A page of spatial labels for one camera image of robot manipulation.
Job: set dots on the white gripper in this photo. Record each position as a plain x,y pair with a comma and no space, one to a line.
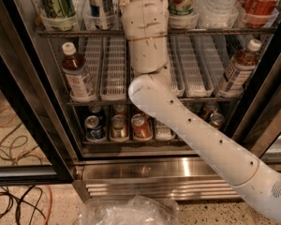
144,18

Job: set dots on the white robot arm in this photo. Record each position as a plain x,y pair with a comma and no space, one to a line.
150,92

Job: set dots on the slim blue silver can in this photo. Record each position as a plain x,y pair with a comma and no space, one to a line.
102,13

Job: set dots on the green can top shelf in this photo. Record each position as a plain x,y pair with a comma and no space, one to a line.
60,11

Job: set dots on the red coca-cola can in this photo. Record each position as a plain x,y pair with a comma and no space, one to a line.
258,12

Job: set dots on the red can bottom shelf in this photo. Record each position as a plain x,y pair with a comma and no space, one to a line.
140,125

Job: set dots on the gold can bottom shelf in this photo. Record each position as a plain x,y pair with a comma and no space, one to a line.
119,122

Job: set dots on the blue pepsi can bottom shelf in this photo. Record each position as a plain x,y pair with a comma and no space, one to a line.
95,123

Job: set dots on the bronze can bottom shelf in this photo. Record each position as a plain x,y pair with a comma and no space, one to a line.
210,113

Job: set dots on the left glass fridge door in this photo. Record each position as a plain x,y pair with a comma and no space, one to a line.
54,173

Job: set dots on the glass fridge door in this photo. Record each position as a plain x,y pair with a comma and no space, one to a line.
256,121
54,173

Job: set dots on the right glass fridge door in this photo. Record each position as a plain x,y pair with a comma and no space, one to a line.
256,121

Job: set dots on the steel fridge bottom grille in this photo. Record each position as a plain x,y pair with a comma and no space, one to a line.
180,178

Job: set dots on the clear water bottle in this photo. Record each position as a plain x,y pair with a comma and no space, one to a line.
217,14

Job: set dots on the left tea bottle white cap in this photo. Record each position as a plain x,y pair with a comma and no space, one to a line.
77,73

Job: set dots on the tea bottle white cap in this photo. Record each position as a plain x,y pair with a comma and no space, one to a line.
77,73
240,67

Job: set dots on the right tea bottle white cap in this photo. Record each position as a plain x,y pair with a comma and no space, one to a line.
240,67

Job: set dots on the clear plastic bin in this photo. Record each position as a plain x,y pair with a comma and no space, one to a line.
138,210

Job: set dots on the top wire shelf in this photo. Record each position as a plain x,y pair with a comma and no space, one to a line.
121,33

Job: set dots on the wire shelf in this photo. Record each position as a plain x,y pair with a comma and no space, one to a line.
121,33
182,99

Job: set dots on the middle wire shelf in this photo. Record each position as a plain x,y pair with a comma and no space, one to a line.
182,99

